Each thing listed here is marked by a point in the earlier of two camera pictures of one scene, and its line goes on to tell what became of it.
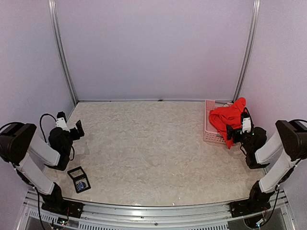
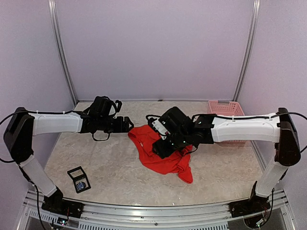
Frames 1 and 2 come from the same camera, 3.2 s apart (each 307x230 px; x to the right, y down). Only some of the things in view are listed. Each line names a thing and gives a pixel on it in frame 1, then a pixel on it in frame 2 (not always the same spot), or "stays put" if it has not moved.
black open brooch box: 80,181 stays put
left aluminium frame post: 52,6 stays put
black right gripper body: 236,132 -> 168,149
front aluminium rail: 277,216 stays put
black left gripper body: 76,135 -> 114,128
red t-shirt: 220,117 -> 178,162
